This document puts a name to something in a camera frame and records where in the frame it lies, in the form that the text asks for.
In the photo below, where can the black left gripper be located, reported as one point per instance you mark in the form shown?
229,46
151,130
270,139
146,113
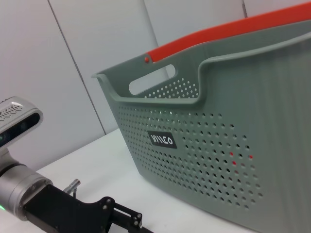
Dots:
63,213

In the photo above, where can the left wrist camera housing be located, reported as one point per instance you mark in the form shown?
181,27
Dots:
17,116

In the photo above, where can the grey perforated plastic storage bin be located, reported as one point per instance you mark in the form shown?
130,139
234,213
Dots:
243,121

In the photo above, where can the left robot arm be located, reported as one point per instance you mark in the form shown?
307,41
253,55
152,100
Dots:
19,189

